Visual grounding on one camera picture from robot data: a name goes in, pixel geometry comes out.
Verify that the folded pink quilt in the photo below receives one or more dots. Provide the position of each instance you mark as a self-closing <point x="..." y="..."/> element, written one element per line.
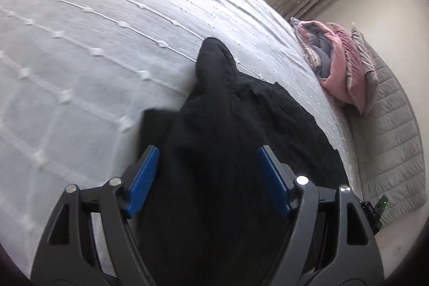
<point x="321" y="61"/>

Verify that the black jacket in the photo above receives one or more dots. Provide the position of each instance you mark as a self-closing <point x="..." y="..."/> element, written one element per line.
<point x="218" y="138"/>

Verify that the grey bed mattress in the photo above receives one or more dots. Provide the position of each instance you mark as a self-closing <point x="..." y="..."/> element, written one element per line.
<point x="352" y="152"/>

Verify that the pink and grey pillow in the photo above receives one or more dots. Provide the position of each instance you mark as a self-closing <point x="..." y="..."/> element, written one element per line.
<point x="368" y="71"/>

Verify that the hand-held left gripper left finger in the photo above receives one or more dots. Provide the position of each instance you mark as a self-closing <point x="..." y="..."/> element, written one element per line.
<point x="144" y="178"/>

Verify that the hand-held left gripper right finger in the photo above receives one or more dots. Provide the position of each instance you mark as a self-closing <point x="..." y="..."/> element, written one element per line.
<point x="273" y="178"/>

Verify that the grey checked bedspread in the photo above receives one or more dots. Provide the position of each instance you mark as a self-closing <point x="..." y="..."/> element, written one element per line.
<point x="83" y="21"/>

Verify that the grey quilted headboard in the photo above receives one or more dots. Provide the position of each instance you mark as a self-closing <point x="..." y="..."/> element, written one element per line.
<point x="392" y="138"/>

